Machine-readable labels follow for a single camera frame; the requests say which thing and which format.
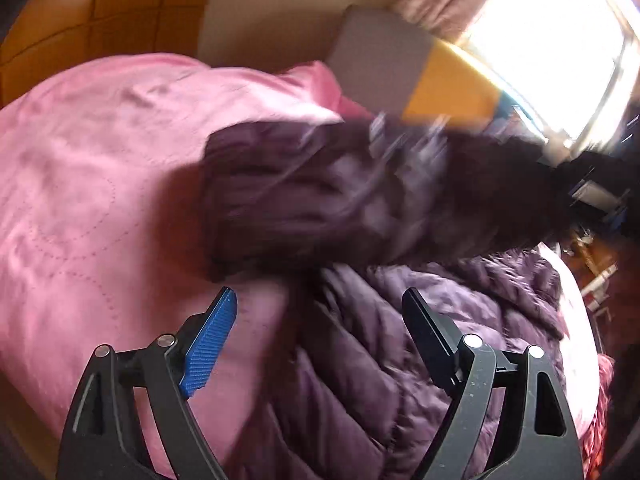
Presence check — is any purple quilted down jacket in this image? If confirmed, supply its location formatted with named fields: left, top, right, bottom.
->
left=201, top=116, right=567, bottom=479

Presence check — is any red ruffled blanket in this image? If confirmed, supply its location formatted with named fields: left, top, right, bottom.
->
left=580, top=353, right=615, bottom=480

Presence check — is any cluttered wooden desk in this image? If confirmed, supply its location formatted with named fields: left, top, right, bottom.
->
left=561, top=230, right=639, bottom=353

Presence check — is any bright window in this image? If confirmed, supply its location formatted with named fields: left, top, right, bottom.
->
left=457, top=0, right=639, bottom=153

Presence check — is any pink dotted bed quilt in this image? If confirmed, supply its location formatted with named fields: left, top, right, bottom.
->
left=0, top=52, right=601, bottom=480

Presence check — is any grey yellow blue headboard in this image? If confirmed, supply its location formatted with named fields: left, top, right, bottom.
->
left=326, top=6, right=536, bottom=131

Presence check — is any wooden wardrobe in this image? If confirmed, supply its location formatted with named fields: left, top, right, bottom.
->
left=1, top=0, right=207, bottom=104

